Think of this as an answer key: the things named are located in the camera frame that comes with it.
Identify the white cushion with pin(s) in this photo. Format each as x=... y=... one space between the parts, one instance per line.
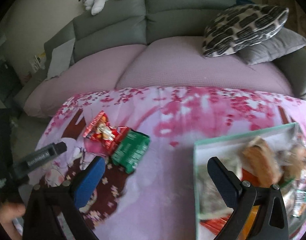
x=60 y=60

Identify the person's left hand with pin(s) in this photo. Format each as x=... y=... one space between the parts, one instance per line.
x=10 y=212

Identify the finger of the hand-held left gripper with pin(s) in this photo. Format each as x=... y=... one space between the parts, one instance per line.
x=60 y=148

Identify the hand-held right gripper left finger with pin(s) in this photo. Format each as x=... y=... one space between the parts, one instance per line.
x=91 y=177

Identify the dark green snack packet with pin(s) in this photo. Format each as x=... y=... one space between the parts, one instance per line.
x=130 y=150

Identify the black white patterned pillow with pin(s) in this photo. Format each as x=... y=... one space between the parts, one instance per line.
x=243 y=27

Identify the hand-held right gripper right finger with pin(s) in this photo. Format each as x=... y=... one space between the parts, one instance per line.
x=221 y=180

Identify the dark cabinet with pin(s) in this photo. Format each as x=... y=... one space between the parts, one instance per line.
x=5 y=80

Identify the pink printed blanket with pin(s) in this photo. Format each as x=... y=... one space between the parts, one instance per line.
x=163 y=180

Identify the pile of snack packets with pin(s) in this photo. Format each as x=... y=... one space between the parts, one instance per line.
x=258 y=155

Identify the plain grey pillow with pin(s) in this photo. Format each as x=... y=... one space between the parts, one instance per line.
x=273 y=50

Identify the red snack packet with figures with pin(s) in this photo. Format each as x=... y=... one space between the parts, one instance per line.
x=100 y=132

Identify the pink sofa cover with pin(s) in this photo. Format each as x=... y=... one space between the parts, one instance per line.
x=168 y=65

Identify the grey sofa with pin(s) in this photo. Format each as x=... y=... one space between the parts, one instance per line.
x=173 y=12

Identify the teal shallow cardboard box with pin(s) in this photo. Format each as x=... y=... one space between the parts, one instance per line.
x=218 y=147

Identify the white yellow papers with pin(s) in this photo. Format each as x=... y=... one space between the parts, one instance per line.
x=37 y=61

